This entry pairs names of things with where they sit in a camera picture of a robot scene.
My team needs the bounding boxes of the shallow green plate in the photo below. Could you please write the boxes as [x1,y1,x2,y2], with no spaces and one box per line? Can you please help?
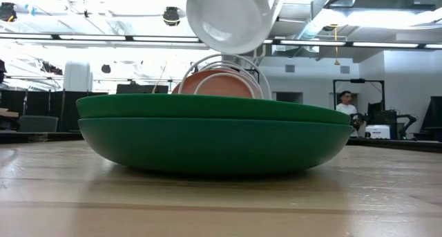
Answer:
[75,93,352,126]

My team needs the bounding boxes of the orange plate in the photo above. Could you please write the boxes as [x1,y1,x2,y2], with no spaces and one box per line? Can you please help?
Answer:
[171,68,258,99]

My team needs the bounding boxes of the black metal stand frame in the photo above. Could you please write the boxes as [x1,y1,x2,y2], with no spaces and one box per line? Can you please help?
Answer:
[332,78,387,138]

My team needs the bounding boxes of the white round column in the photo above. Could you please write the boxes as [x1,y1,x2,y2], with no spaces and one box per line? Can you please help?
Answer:
[63,60,94,92]

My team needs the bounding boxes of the person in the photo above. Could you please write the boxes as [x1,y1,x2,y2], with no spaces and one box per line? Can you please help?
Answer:
[335,91,361,138]

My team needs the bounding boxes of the deep green bowl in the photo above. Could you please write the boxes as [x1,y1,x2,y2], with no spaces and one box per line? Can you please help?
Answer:
[77,117,355,176]

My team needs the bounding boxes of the white wire dish rack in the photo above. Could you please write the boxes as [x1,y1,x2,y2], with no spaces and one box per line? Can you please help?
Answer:
[177,53,273,100]

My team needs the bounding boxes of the grey office chair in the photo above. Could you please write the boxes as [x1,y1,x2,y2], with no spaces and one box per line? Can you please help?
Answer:
[17,115,59,133]

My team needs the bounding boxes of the smooth silver air duct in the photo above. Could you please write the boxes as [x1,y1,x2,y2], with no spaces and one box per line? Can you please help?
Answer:
[296,0,363,40]

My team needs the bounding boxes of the yellow hanging cord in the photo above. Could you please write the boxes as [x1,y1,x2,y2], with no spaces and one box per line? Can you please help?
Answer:
[331,22,342,66]

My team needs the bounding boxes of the black monitor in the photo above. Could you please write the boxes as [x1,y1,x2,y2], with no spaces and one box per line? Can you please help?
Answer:
[115,84,169,95]
[366,102,398,126]

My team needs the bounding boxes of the black aluminium table frame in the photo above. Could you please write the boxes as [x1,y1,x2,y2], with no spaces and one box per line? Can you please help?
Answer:
[0,131,442,153]

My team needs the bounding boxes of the black slanted panel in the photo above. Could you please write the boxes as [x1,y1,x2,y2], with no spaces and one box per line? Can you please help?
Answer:
[419,95,442,142]

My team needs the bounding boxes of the black ceiling device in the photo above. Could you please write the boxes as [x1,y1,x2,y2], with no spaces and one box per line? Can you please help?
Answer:
[0,1,17,23]
[162,6,181,26]

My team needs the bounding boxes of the yellow hanging cable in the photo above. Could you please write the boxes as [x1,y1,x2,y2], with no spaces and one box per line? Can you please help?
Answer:
[151,61,169,94]

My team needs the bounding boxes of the white printer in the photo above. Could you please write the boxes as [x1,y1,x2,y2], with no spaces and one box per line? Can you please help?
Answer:
[365,124,392,140]

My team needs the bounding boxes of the black partition screen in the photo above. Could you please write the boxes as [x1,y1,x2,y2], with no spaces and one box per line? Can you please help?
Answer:
[0,89,108,133]

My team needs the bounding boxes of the white plate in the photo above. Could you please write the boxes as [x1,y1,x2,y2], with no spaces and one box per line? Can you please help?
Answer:
[185,0,273,55]

